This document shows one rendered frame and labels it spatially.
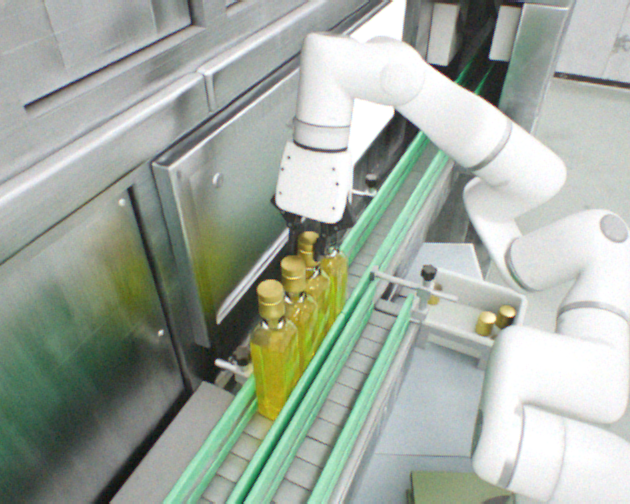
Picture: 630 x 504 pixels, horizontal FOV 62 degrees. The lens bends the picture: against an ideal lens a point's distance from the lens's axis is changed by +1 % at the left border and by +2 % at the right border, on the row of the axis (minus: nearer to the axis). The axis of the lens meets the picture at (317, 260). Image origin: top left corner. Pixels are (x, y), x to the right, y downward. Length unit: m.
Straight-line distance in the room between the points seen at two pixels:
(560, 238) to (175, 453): 0.65
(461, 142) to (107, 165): 0.44
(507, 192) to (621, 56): 3.79
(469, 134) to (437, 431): 0.58
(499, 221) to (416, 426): 0.44
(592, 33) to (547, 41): 2.86
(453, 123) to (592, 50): 3.79
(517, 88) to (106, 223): 1.29
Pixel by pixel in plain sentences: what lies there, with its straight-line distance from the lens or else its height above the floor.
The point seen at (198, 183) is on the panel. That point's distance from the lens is 0.71.
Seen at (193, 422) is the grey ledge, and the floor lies 0.88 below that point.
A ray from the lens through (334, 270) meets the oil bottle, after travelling 0.84.
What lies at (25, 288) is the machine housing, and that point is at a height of 1.28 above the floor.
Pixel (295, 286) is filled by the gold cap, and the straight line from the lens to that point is 0.74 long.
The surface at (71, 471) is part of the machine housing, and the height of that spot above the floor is 0.99.
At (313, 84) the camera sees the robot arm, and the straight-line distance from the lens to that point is 0.67.
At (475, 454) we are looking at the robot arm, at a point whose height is 1.10.
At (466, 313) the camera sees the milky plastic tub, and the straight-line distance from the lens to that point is 1.24.
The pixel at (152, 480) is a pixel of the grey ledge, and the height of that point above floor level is 0.88.
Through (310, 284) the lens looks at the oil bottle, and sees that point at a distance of 0.80.
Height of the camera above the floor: 1.65
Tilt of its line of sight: 42 degrees down
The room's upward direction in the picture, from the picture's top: straight up
